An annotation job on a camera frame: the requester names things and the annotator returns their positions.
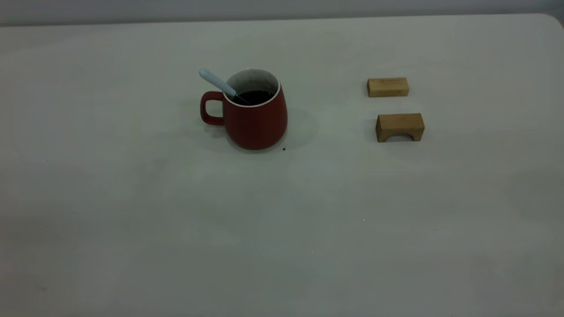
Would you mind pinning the red ceramic mug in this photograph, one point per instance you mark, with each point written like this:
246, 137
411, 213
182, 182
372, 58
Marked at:
255, 125

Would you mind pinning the arched wooden block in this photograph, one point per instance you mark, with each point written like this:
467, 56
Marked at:
398, 122

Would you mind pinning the flat rectangular wooden block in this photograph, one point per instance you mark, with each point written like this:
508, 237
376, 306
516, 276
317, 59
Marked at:
387, 87

